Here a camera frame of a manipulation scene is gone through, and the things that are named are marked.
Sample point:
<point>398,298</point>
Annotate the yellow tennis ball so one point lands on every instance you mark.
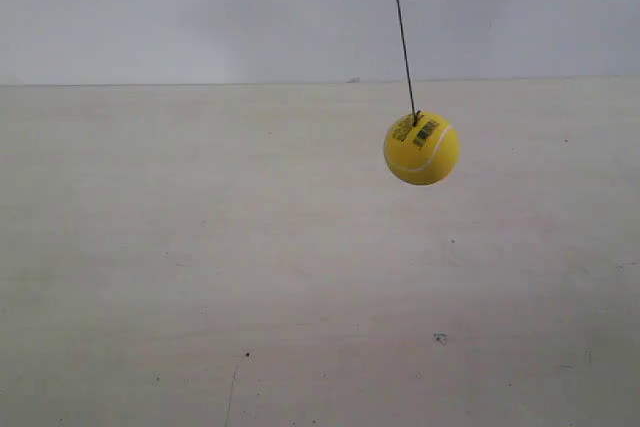
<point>423,151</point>

